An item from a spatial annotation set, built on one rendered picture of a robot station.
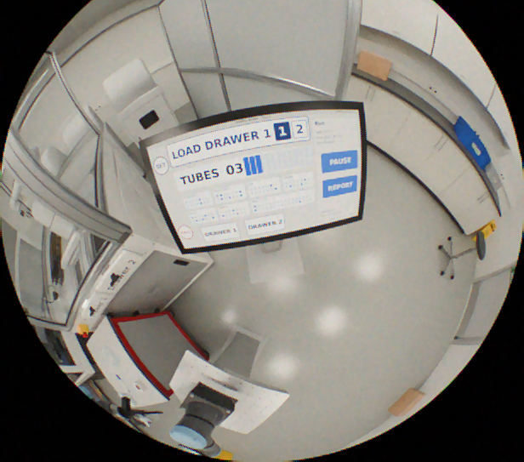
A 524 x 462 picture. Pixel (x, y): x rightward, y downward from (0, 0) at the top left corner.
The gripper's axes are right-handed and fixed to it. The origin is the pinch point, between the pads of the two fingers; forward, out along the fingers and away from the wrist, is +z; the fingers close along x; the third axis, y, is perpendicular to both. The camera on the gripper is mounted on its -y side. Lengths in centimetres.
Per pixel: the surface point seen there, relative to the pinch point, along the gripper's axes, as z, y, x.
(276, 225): 62, -47, 49
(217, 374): 34.2, -17.2, -1.7
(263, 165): 58, -53, 62
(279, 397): 51, 3, 0
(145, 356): -8.6, -31.2, -33.4
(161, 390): -3.3, -8.6, -25.5
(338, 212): 76, -42, 54
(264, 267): 93, -73, -39
